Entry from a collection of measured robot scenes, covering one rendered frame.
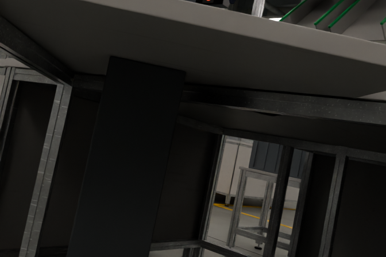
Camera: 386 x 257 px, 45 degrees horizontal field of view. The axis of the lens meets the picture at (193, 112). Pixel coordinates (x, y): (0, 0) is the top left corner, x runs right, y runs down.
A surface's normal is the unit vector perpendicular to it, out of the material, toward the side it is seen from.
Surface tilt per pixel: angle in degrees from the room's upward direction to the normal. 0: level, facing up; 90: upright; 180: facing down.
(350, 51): 90
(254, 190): 90
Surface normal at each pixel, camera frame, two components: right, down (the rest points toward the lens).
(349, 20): 0.67, 0.07
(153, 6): 0.07, -0.07
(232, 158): -0.64, -0.19
